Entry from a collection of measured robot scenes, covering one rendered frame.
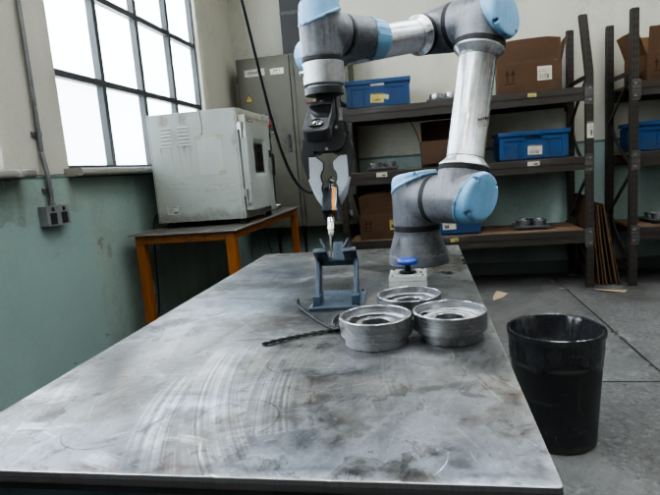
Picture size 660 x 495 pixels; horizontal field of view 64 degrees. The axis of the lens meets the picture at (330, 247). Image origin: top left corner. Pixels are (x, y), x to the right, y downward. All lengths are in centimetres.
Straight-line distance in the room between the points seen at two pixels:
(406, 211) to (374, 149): 353
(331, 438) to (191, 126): 270
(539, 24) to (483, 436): 462
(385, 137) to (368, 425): 434
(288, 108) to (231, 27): 98
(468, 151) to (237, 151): 196
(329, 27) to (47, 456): 76
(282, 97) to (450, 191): 363
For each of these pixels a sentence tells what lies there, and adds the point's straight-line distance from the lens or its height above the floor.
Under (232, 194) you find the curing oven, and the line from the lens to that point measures 303.
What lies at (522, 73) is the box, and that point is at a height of 165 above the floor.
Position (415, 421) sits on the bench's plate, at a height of 80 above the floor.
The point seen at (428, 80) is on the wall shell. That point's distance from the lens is 484.
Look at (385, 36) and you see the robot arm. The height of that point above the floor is 129.
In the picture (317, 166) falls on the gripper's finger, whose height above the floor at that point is 106.
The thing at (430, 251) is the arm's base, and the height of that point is 84.
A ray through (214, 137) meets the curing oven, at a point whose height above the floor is 127.
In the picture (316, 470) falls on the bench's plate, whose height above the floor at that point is 80.
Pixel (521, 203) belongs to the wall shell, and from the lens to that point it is 487.
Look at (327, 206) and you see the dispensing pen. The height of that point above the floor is 99.
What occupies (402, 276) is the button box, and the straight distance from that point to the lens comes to 99.
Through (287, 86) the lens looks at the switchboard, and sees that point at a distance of 473.
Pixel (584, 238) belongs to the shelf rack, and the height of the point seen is 39.
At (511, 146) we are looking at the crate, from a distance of 434.
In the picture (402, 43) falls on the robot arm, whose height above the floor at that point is 132.
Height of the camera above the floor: 105
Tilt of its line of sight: 9 degrees down
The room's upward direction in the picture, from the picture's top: 4 degrees counter-clockwise
